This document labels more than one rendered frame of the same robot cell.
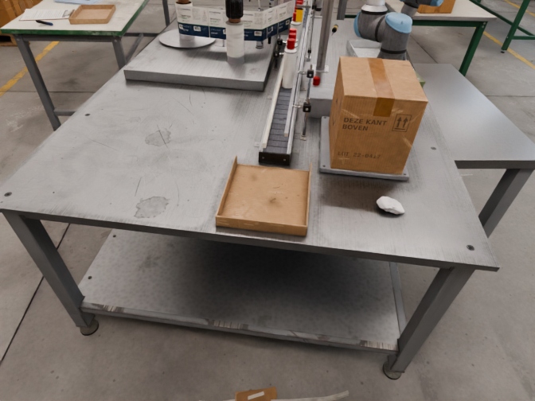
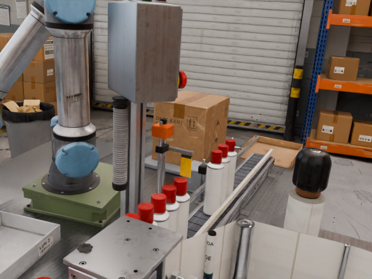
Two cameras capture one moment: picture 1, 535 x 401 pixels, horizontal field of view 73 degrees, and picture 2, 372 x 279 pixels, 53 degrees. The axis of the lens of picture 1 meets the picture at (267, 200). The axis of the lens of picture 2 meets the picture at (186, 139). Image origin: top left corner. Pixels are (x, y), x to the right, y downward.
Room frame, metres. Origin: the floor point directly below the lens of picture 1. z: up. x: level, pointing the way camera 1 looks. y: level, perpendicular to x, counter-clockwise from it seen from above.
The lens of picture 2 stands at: (2.67, 0.17, 1.45)
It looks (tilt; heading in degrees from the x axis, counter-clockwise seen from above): 18 degrees down; 199
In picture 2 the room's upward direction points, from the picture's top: 4 degrees clockwise
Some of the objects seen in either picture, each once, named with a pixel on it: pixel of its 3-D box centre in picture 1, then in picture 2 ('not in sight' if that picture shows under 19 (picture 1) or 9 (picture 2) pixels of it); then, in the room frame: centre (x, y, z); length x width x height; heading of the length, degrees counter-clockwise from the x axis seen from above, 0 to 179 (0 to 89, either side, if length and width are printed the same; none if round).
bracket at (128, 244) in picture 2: not in sight; (127, 247); (2.27, -0.04, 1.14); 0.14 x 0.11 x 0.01; 174
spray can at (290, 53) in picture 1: (289, 64); (227, 169); (1.53, -0.07, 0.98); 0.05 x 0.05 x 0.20
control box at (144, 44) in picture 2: not in sight; (142, 50); (1.94, -0.19, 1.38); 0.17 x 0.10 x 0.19; 49
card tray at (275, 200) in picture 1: (267, 192); (271, 150); (0.85, 0.00, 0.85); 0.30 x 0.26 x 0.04; 174
